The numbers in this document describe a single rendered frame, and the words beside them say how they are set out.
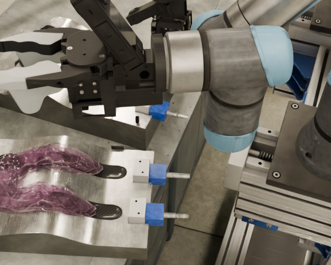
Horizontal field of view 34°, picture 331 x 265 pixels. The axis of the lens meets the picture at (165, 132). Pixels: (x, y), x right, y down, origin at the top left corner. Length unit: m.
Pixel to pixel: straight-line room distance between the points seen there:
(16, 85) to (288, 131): 0.66
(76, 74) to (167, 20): 0.70
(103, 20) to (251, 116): 0.24
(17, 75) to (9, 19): 1.18
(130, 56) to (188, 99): 0.87
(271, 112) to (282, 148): 1.49
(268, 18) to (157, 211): 0.57
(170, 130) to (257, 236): 0.67
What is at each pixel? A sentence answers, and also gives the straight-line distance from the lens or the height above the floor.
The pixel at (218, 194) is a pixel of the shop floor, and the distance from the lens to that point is 2.26.
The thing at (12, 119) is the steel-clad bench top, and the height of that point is 0.80.
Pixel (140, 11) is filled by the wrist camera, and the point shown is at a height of 1.08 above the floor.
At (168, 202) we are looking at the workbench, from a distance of 1.88.
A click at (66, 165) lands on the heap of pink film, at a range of 1.23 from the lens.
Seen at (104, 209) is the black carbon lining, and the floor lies 0.85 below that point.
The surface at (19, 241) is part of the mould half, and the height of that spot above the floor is 0.86.
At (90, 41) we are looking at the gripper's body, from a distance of 0.65.
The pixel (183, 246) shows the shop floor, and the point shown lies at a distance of 2.13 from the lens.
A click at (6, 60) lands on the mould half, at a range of 1.56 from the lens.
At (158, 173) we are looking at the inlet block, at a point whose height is 0.87.
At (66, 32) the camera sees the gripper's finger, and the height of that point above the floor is 1.45.
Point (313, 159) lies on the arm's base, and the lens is 1.06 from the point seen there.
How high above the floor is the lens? 1.89
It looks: 51 degrees down
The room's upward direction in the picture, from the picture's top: 2 degrees clockwise
